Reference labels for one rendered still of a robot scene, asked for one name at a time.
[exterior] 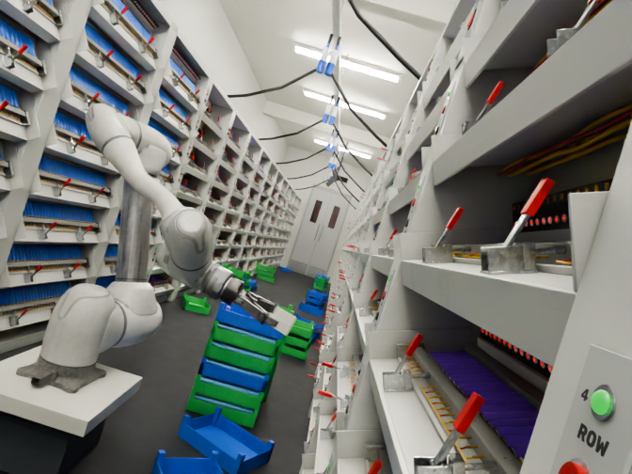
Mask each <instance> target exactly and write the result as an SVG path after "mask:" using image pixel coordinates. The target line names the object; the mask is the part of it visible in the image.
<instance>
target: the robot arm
mask: <svg viewBox="0 0 632 474"><path fill-rule="evenodd" d="M86 125H87V130H88V132H89V134H90V136H91V138H92V140H93V142H94V143H95V145H96V147H97V148H98V149H99V150H100V152H101V153H102V154H103V156H104V157H105V158H106V159H107V160H108V161H109V162H110V163H111V164H112V165H113V167H114V168H115V169H116V170H117V171H118V172H119V173H120V175H121V176H122V177H123V178H124V185H123V196H122V206H121V217H120V227H119V237H118V257H117V269H116V279H115V281H113V282H112V283H111V284H110V285H109V286H108V287H107V288H104V287H102V286H99V285H94V284H85V283H84V284H77V285H75V286H73V287H71V288H69V289H68V290H67V291H66V292H65V293H64V294H63V295H62V296H61V298H60V299H59V301H58V302H57V304H56V305H55V308H54V310H53V313H52V315H51V317H50V320H49V323H48V325H47V328H46V331H45V334H44V338H43V342H42V346H41V350H40V353H39V357H38V359H37V362H35V363H33V364H31V365H28V366H24V367H20V368H18V369H17V371H16V374H17V375H19V376H22V377H27V378H30V379H32V380H31V385H33V386H35V387H39V386H44V385H49V386H52V387H57V388H59V389H62V390H63V391H65V392H67V393H70V394H74V393H77V392H78V390H79V389H80V388H82V387H85V386H86V385H88V384H90V383H92V382H94V381H96V380H97V379H100V378H104V377H105V376H106V371H105V370H102V369H99V368H96V367H95V366H96V361H97V358H98V356H99V353H102V352H104V351H105V350H107V349H109V348H111V347H123V346H128V345H133V344H137V343H139V342H141V341H144V340H147V339H148V338H150V337H151V336H153V335H154V334H155V333H156V332H157V331H158V329H159V328H160V326H161V324H162V320H163V313H162V310H161V308H160V305H159V304H158V302H157V301H156V298H155V294H154V289H153V288H152V286H151V285H150V284H149V283H147V273H148V262H149V251H150V228H151V217H152V205H153V204H154V205H155V206H156V208H157V209H158V211H159V212H160V215H161V216H162V222H161V223H160V226H159V229H160V231H161V233H162V235H163V238H164V240H165V242H164V243H163V245H162V246H161V247H160V249H159V251H158V253H157V258H156V260H157V262H158V264H159V265H160V266H161V268H162V269H163V270H164V271H165V272H166V273H167V274H169V275H170V276H171V277H173V278H175V279H176V280H178V281H180V283H182V284H184V285H186V286H188V287H190V288H194V289H197V290H199V291H201V292H203V293H205V294H207V295H209V296H210V297H212V298H213V299H214V300H218V299H219V298H220V299H221V300H222V301H223V302H225V303H227V304H228V305H230V306H231V305H233V304H235V305H237V306H239V307H241V308H242V309H244V310H245V311H246V312H247V313H249V314H250V315H251V316H253V317H254V318H255V319H257V320H258V321H259V322H260V324H264V323H266V324H268V325H270V326H271V327H273V328H274V329H275V330H277V331H279V332H280V333H282V334H284V335H286V336H287V335H288V334H289V332H290V330H291V328H292V326H293V324H294V322H295V321H296V319H297V318H296V317H295V316H293V315H291V314H290V313H289V312H287V311H285V310H284V309H282V308H280V307H278V303H272V302H270V301H268V300H266V299H264V298H262V297H260V296H258V295H256V294H254V293H253V292H251V291H247V292H244V291H243V288H244V286H245V283H244V282H243V281H242V280H240V279H239V278H237V277H233V273H232V272H231V271H230V270H228V269H226V268H224V267H223V266H221V265H220V264H218V263H216V262H215V261H213V257H212V255H211V253H212V249H213V229H212V226H211V223H210V221H209V220H208V218H207V217H206V216H205V215H204V214H203V213H202V212H200V211H198V210H195V209H193V208H190V207H184V206H183V205H182V204H181V203H180V202H179V201H178V200H177V199H176V198H175V196H174V195H173V194H172V193H171V192H170V191H168V190H167V189H166V188H165V187H164V186H163V185H162V184H160V183H159V182H157V181H156V180H155V179H156V178H157V177H158V176H159V175H160V173H161V170H162V168H163V167H165V166H166V165H167V164H168V163H169V161H170V159H171V156H172V148H171V146H170V144H169V143H168V141H167V140H166V138H165V137H164V136H163V135H162V134H160V133H159V132H158V131H156V130H154V129H153V128H151V127H150V126H148V125H146V124H144V123H142V122H140V121H137V120H134V119H132V118H129V117H127V116H125V115H123V114H121V113H117V112H116V110H115V109H114V108H112V107H111V106H109V105H107V104H104V103H95V104H92V105H91V106H90V107H89V108H88V110H87V113H86ZM267 311H268V312H270V313H268V312H267Z"/></svg>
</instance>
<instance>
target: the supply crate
mask: <svg viewBox="0 0 632 474"><path fill-rule="evenodd" d="M227 306H229V305H228V304H227V303H225V302H221V303H220V305H219V308H218V311H217V313H216V317H215V321H218V322H221V323H224V324H230V325H233V326H236V327H240V328H242V329H245V330H249V331H252V332H255V333H259V334H262V335H264V336H268V337H271V338H274V339H278V340H282V337H283V334H282V333H280V332H279V331H277V330H275V329H274V328H273V327H271V326H270V325H268V324H266V323H264V324H260V322H259V321H258V320H257V319H255V318H250V317H249V316H250V314H249V313H247V312H246V311H245V310H244V309H242V308H241V307H239V306H237V305H235V304H233V305H231V306H230V311H228V310H226V308H227Z"/></svg>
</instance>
